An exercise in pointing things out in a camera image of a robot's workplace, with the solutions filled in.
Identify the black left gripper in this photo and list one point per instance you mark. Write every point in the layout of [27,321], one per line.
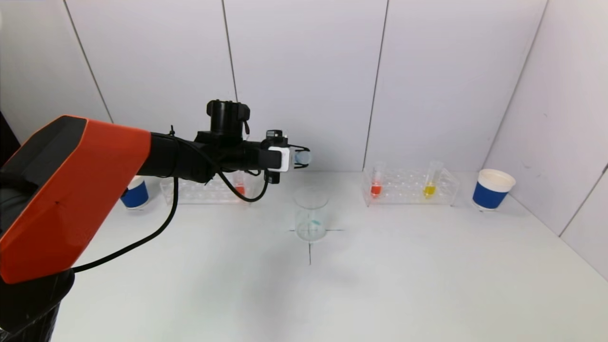
[279,158]

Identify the blue pigment test tube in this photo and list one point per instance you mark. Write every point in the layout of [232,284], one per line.
[303,157]

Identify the blue white paper cup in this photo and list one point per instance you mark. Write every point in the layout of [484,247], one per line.
[137,195]
[489,195]

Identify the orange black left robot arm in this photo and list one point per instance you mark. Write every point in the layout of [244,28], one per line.
[80,180]

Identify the clear glass beaker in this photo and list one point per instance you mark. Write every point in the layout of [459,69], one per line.
[311,223]

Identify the orange pigment test tube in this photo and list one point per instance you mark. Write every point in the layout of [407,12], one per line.
[240,190]
[375,190]

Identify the clear acrylic test tube rack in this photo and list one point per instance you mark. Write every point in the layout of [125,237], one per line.
[199,192]
[403,187]

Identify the yellow pigment test tube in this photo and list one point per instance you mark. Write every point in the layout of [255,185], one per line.
[429,190]

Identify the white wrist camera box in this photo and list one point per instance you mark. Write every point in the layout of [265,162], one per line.
[279,159]

